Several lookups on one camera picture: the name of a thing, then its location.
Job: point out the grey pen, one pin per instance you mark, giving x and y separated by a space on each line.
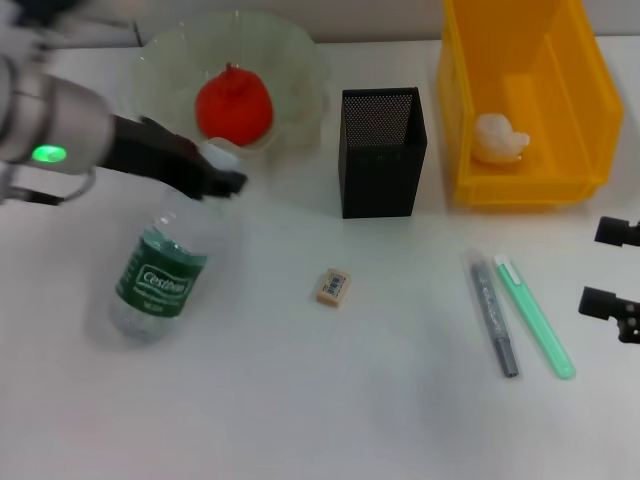
492 315

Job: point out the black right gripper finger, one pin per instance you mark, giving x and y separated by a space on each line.
620 231
610 305

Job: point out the mint green pen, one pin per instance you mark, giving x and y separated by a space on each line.
535 320

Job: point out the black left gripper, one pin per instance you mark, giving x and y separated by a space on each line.
155 155

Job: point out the white paper ball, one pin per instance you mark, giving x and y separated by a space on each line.
495 140

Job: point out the red orange fruit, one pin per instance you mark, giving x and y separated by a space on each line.
235 110

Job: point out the beige eraser with barcode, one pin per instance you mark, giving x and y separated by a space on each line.
334 287

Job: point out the clear wavy glass fruit bowl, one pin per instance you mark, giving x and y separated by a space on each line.
295 75

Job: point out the clear green-label water bottle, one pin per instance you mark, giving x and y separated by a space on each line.
160 285

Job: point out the yellow plastic bin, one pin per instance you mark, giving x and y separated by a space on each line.
530 190

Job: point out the black mesh pen holder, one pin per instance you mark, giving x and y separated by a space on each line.
380 180

